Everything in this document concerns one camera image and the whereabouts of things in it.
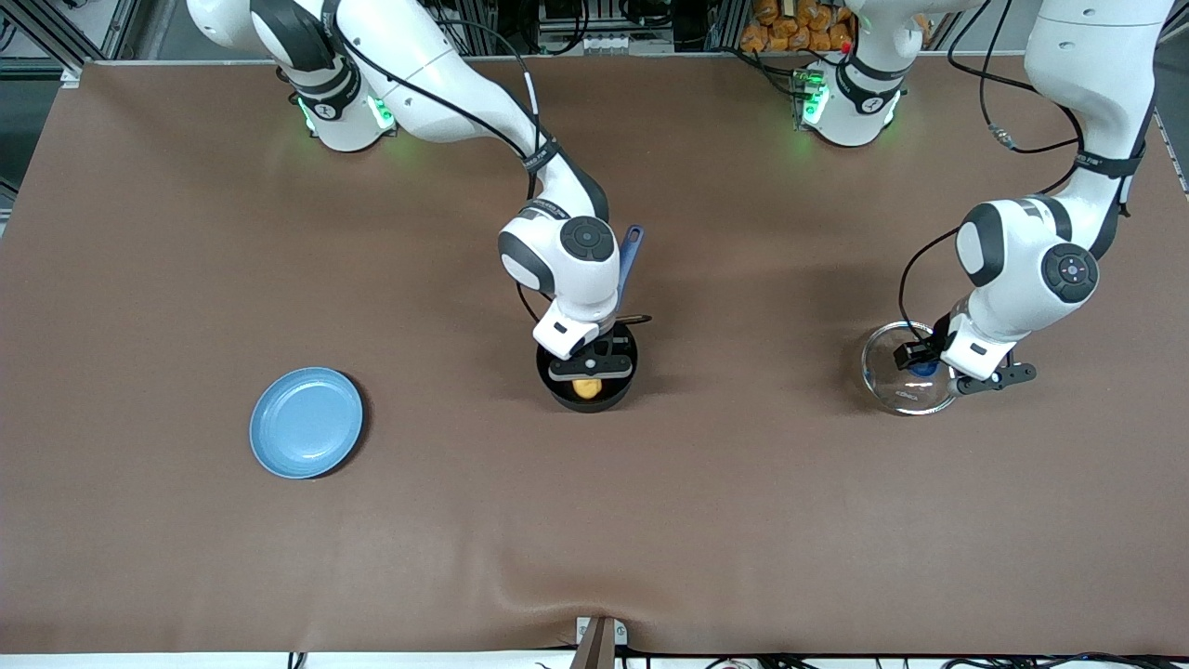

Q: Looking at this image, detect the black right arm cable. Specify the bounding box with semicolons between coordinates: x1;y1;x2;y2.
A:
320;0;558;321

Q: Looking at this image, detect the blue plate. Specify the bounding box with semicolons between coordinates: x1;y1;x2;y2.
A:
249;367;364;480

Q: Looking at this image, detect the metal table clamp bracket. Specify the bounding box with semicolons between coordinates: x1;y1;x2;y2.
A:
574;615;629;669

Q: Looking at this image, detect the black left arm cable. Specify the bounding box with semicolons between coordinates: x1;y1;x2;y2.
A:
897;0;1130;349

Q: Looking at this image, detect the black pot with blue handle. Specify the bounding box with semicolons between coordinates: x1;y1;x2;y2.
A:
536;225;645;413

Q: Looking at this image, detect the glass lid with blue knob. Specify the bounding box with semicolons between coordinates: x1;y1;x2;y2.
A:
861;321;958;416

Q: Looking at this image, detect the brown table mat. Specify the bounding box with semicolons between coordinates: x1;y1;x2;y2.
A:
0;51;1189;656

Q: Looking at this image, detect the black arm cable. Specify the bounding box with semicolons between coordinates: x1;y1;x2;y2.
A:
320;0;558;321
897;0;1130;349

